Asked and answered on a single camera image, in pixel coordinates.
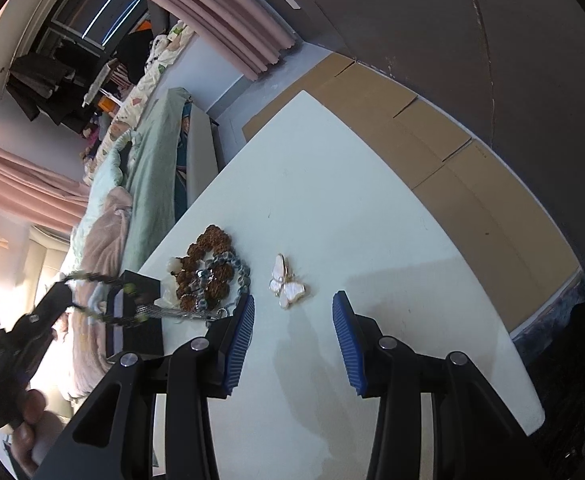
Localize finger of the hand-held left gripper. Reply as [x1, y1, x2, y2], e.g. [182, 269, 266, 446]
[28, 282, 76, 322]

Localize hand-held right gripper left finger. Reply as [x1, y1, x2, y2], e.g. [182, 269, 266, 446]
[35, 294, 256, 480]

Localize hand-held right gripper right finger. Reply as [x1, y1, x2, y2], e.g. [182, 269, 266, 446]
[332, 291, 553, 480]

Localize green bead bracelet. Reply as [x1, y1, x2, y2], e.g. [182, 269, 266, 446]
[61, 270, 150, 328]

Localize silver chain necklace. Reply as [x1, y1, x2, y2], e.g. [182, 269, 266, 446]
[137, 304, 234, 322]

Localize white butterfly pendant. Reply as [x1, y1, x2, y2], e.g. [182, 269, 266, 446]
[268, 254, 306, 311]

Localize grey bead bracelet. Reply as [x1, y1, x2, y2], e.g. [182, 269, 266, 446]
[196, 252, 253, 312]

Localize black jewelry box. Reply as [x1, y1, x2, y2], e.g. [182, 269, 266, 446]
[105, 270, 166, 361]

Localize brown seed bead bracelet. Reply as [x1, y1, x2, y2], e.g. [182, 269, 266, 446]
[174, 225, 236, 311]

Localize person's left hand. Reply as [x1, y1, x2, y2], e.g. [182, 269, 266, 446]
[10, 389, 69, 477]

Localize pink flower-print blanket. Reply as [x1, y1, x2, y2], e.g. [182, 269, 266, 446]
[71, 185, 134, 402]

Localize pink curtain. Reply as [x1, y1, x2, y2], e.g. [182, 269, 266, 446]
[90, 0, 299, 82]
[0, 132, 91, 235]

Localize white pillow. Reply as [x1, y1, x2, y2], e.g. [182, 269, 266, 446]
[83, 152, 126, 198]

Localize white low table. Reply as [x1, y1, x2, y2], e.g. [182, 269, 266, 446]
[137, 90, 546, 480]

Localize green bedsheet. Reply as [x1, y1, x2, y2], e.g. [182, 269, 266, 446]
[121, 87, 194, 272]

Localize dark blue rug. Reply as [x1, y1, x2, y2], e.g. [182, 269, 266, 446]
[512, 269, 585, 366]

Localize flattened cardboard sheet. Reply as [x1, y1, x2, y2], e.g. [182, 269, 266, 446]
[242, 52, 581, 333]

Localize hanging dark clothes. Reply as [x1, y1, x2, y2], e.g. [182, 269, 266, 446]
[6, 52, 104, 132]

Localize bear-print window seat cushion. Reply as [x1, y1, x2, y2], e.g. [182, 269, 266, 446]
[96, 20, 196, 161]

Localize dark window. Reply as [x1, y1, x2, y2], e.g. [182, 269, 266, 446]
[47, 0, 144, 52]

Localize white bed frame side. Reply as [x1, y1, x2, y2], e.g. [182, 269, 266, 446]
[185, 107, 222, 207]

